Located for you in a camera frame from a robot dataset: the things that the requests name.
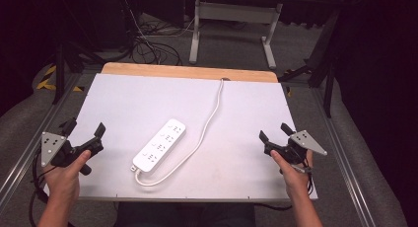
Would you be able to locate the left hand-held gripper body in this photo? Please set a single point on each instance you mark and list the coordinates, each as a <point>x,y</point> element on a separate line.
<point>52,144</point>

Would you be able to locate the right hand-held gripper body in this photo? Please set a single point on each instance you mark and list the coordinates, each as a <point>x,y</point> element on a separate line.
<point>300,143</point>

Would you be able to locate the person's right hand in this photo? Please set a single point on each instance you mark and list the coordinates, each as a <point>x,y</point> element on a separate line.
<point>294,177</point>

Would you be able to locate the person's left hand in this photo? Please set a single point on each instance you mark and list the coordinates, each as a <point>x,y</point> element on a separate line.
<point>64,182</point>

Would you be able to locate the yellow black floor tape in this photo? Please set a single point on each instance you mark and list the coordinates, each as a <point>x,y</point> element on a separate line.
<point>49,80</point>

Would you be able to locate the black tripod stand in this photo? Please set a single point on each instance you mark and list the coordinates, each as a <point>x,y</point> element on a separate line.
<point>60,72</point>

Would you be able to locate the white power strip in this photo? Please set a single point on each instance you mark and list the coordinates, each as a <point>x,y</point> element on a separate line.
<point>159,144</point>

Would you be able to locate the black metal stand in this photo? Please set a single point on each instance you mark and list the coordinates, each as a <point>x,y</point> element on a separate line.
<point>323,62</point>

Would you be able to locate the white table sheet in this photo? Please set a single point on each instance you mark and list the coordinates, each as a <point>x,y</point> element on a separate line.
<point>184,102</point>

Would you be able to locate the aluminium rail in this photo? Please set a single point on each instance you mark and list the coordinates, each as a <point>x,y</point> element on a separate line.
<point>33,138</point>
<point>343,161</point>

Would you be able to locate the white metal desk frame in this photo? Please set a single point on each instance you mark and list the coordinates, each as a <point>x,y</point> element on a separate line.
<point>235,13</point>

